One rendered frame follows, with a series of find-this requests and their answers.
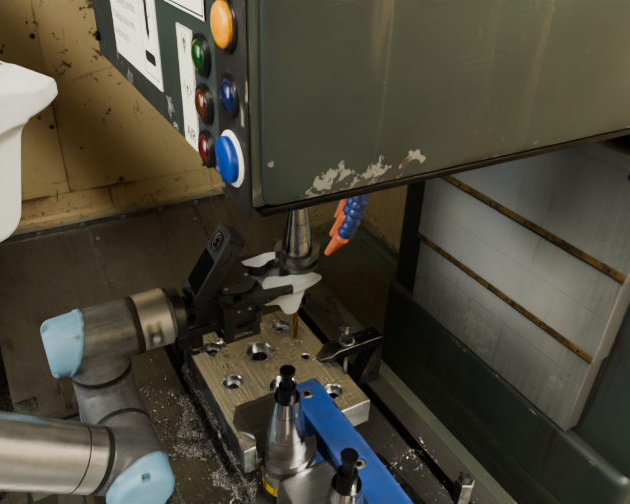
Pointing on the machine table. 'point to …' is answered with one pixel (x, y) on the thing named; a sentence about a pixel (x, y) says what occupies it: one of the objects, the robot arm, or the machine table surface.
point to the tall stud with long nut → (462, 488)
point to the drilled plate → (351, 397)
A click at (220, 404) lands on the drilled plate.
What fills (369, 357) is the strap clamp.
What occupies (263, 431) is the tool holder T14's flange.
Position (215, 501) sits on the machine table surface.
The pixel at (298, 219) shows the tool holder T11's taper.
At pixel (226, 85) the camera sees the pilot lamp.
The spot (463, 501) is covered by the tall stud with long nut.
